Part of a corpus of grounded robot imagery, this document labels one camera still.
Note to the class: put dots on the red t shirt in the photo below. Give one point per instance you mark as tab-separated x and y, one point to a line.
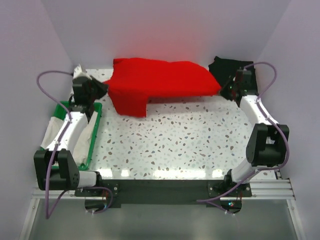
135	80

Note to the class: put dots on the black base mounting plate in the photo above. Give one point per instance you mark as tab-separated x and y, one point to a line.
166	192

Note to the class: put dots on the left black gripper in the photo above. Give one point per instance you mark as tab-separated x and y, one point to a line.
102	87

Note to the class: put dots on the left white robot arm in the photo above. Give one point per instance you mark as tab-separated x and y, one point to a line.
55	166

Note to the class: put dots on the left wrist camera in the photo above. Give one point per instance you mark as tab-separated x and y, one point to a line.
79	71

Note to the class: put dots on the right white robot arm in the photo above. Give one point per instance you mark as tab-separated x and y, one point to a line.
267	146

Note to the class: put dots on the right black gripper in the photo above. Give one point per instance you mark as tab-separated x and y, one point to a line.
222	92

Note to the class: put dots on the black folded t shirt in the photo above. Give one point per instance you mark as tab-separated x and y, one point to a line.
224	69

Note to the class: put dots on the white t shirt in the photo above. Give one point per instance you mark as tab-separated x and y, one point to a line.
82	146

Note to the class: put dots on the green plastic basket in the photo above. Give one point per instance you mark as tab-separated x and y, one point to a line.
78	123

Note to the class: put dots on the aluminium frame rail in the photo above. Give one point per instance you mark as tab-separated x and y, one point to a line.
277	189

